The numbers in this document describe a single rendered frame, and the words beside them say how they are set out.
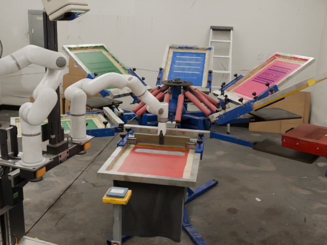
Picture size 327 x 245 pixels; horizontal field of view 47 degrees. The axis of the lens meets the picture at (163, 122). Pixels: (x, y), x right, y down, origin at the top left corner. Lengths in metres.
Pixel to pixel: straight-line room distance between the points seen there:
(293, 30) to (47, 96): 5.42
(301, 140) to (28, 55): 1.86
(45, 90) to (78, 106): 0.46
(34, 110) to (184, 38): 5.09
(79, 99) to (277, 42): 4.93
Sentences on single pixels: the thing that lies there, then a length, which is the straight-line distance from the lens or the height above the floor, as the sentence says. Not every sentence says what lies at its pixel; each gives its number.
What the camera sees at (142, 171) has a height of 0.96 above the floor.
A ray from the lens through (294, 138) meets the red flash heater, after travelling 2.81.
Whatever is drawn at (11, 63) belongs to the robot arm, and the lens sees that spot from 1.91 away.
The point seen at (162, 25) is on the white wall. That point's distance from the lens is 6.81.
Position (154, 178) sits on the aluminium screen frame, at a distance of 2.21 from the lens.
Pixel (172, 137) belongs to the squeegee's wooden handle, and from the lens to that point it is 2.73.
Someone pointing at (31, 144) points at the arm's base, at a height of 1.25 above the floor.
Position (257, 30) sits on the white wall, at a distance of 6.75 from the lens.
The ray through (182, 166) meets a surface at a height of 0.96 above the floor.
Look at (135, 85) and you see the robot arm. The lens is 2.49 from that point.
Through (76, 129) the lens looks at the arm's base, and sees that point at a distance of 2.37.
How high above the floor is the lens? 1.89
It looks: 16 degrees down
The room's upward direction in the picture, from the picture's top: 2 degrees clockwise
